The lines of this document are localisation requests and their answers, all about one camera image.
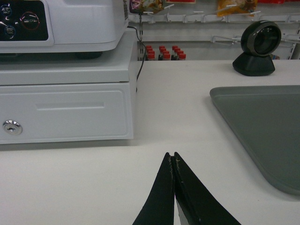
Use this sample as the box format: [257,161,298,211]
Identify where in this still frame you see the white cash drawer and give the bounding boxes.
[0,29,138,144]

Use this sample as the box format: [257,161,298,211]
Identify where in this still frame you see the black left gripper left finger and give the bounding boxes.
[133,152,175,225]

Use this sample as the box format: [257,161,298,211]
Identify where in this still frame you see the black power cable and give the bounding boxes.
[126,25,146,92]

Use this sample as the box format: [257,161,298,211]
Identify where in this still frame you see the grey-green rectangular serving tray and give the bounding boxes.
[210,85,300,195]

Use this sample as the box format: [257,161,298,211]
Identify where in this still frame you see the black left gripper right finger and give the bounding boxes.
[173,152,240,225]

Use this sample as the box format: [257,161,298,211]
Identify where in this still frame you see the white checkout counter top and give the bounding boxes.
[0,60,300,225]

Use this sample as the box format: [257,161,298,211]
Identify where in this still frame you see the black barcode scanner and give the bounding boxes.
[232,20,281,76]

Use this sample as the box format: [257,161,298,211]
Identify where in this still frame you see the white cash register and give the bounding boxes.
[0,0,128,53]

